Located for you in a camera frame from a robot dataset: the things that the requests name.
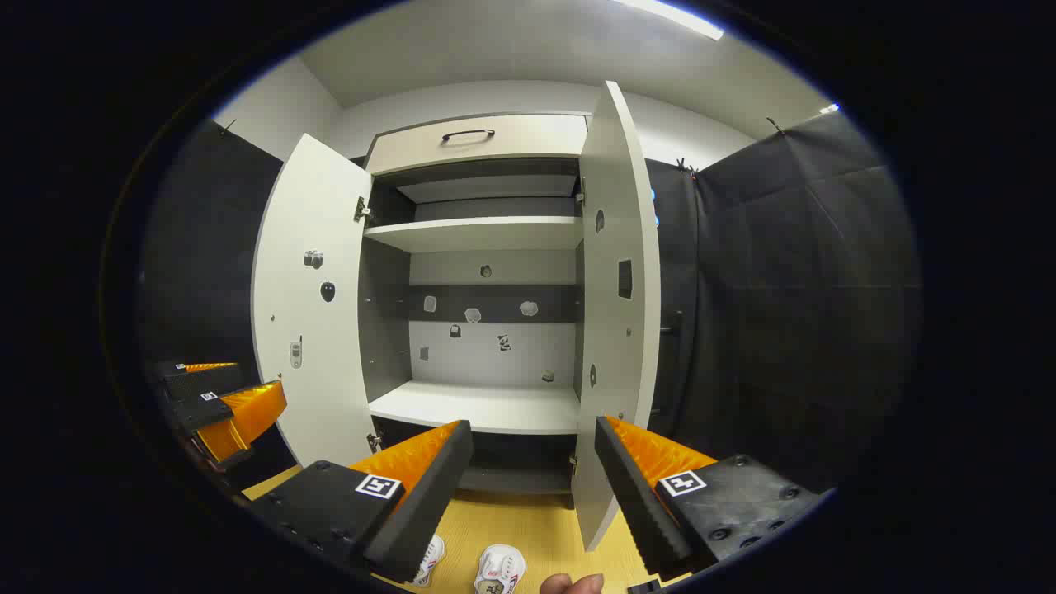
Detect white shoe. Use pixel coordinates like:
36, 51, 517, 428
474, 544, 527, 594
411, 534, 447, 588

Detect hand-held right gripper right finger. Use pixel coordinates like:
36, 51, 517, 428
594, 415, 828, 581

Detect white cabinet door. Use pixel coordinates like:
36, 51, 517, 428
571, 80, 662, 552
252, 134, 375, 469

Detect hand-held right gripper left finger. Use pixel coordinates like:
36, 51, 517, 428
247, 419, 476, 585

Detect white shoe cabinet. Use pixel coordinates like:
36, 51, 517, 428
359, 112, 592, 509

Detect white cabinet drawer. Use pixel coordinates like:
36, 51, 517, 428
365, 114, 589, 176

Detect black backdrop cloth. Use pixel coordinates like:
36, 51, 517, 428
136, 111, 923, 496

